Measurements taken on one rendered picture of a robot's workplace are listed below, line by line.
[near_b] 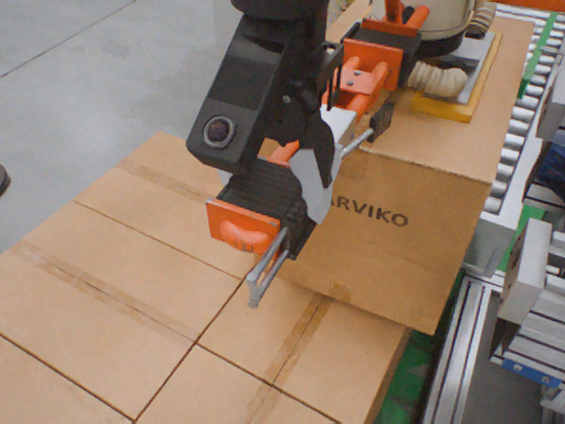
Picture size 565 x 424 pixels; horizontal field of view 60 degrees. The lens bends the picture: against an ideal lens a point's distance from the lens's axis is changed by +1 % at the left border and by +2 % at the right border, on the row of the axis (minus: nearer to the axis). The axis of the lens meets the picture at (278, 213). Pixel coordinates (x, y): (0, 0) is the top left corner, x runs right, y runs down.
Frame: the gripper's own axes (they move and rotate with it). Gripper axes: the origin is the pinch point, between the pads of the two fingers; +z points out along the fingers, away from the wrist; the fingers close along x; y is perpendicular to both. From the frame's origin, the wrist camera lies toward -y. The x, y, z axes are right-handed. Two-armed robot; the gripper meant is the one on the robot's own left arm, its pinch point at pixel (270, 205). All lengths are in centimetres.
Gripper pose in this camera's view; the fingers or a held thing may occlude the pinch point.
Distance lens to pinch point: 46.4
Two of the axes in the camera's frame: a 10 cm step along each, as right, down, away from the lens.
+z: 0.0, 7.0, 7.1
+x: -9.0, -3.1, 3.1
